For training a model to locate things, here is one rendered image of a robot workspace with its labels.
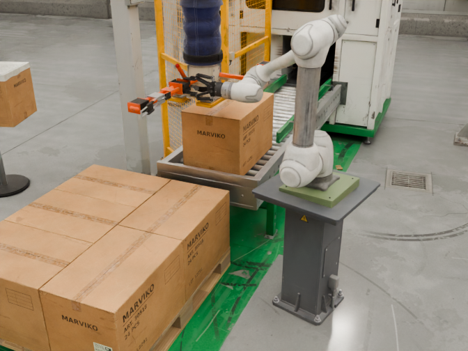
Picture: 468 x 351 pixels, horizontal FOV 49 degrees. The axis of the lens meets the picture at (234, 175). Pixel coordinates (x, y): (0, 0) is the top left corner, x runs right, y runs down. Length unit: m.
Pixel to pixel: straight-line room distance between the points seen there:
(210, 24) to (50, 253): 1.44
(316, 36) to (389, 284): 1.75
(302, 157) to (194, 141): 1.06
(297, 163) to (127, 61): 2.11
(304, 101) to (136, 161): 2.36
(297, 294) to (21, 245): 1.49
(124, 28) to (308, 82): 2.11
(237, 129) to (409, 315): 1.45
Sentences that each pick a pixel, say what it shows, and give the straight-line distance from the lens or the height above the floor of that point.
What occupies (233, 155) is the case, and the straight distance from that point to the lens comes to 3.18.
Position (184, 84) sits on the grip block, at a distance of 2.79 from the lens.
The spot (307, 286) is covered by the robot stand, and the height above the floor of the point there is 0.20.
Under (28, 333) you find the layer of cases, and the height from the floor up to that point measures 0.25.
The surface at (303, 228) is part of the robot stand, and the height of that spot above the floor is 0.55.
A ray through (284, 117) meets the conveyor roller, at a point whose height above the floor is 0.55.
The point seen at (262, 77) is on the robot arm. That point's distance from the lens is 2.76.
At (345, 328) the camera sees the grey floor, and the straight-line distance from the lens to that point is 3.00.
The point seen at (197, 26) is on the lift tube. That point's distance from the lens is 2.87.
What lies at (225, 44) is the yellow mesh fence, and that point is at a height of 1.12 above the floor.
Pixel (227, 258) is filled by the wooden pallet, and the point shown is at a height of 0.08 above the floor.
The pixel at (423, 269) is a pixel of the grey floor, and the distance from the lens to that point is 3.58.
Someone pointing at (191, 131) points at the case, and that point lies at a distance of 3.25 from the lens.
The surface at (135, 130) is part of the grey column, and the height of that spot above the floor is 0.49.
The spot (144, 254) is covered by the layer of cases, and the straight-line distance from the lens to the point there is 2.57.
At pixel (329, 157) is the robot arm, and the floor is 0.95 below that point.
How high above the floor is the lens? 1.97
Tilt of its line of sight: 26 degrees down
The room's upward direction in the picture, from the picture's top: straight up
